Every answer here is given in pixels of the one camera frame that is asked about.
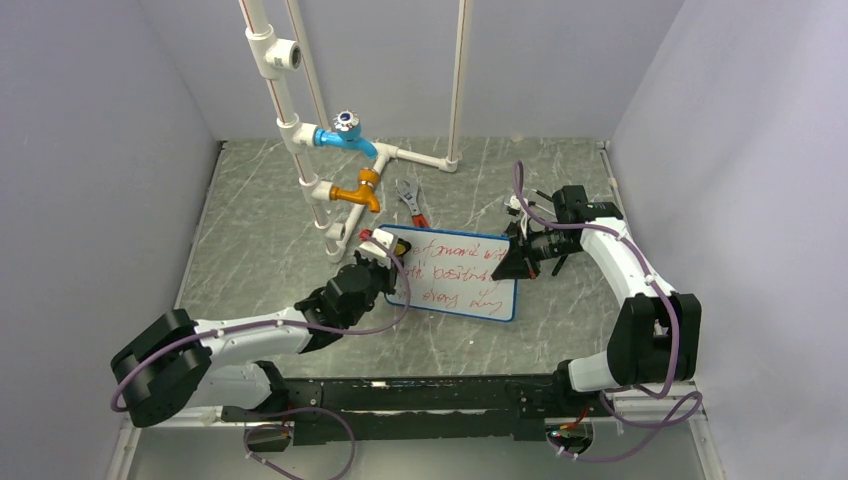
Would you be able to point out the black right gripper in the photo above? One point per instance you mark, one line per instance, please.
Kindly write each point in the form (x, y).
(513, 266)

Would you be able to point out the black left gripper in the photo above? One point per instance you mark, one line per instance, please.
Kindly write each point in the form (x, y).
(390, 274)

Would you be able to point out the yellow black whiteboard eraser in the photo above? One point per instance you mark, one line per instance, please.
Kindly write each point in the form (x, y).
(401, 248)

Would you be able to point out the blue framed whiteboard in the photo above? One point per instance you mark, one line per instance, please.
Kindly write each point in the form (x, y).
(451, 272)

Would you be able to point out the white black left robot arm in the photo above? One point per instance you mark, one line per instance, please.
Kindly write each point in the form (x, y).
(179, 362)

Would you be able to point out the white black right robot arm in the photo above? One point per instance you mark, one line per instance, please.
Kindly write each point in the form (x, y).
(654, 341)

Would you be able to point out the orange faucet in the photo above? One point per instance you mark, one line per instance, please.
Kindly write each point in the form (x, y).
(364, 193)

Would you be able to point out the blue faucet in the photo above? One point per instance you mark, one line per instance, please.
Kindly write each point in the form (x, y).
(346, 134)

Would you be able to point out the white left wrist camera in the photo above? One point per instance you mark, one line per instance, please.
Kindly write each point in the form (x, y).
(378, 245)

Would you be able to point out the red handled adjustable wrench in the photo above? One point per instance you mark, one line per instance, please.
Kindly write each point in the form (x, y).
(407, 191)

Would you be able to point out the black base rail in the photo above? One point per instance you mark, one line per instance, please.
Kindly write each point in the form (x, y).
(520, 407)

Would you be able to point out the white PVC pipe frame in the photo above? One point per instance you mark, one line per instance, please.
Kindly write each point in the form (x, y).
(336, 211)

